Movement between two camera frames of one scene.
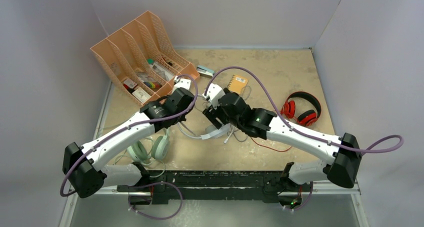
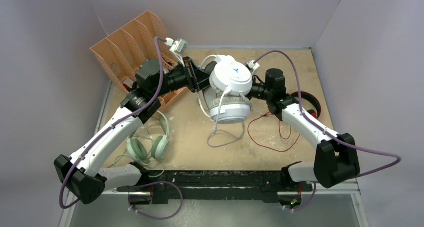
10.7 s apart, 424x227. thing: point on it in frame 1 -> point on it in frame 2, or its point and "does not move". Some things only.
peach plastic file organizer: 140,61 does not move
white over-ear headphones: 211,130 -> 227,82
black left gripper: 183,118 -> 197,79
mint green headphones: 138,151 does not move
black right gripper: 213,114 -> 249,95
